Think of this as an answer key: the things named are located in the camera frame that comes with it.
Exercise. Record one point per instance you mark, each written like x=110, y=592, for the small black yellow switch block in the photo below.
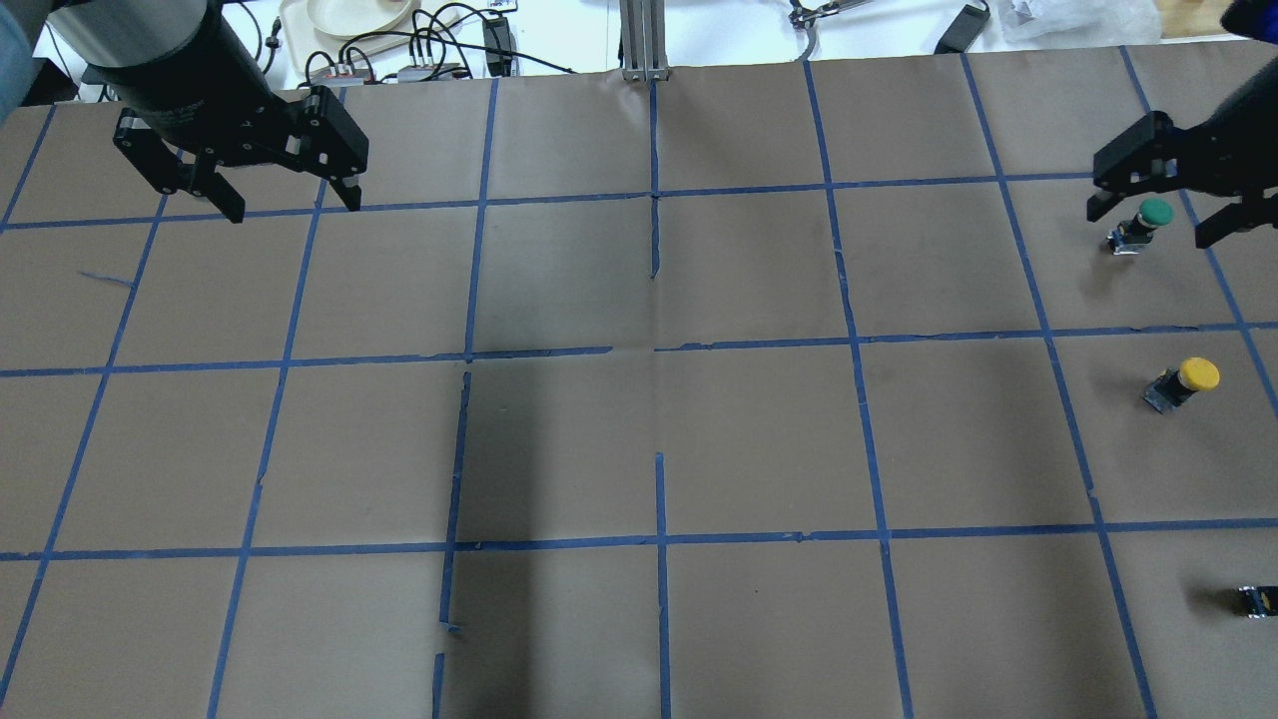
x=1258, y=602

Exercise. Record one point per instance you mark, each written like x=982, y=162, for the black power adapter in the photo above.
x=499, y=45

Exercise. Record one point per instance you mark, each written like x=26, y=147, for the clear plastic bag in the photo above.
x=1078, y=23

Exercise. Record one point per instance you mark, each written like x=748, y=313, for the green push button switch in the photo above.
x=1132, y=236

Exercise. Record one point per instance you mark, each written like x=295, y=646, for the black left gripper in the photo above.
x=205, y=88

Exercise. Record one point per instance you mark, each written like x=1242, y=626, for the beige tray with plates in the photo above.
x=324, y=26

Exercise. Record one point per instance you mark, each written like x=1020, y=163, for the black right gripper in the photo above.
x=1230, y=150

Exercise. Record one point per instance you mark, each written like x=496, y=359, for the yellow push button switch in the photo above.
x=1178, y=384

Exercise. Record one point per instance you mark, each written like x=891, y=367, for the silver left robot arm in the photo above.
x=23, y=23

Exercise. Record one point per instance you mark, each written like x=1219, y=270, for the aluminium frame post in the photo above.
x=643, y=41

